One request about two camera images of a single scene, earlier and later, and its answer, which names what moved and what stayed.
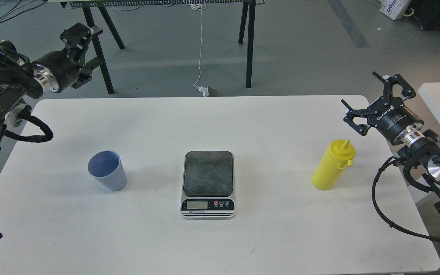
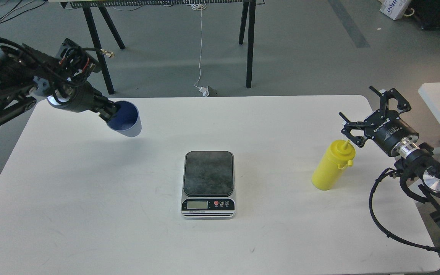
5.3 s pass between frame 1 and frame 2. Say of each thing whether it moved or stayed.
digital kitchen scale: stayed
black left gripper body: moved
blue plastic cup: moved
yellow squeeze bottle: stayed
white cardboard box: stayed
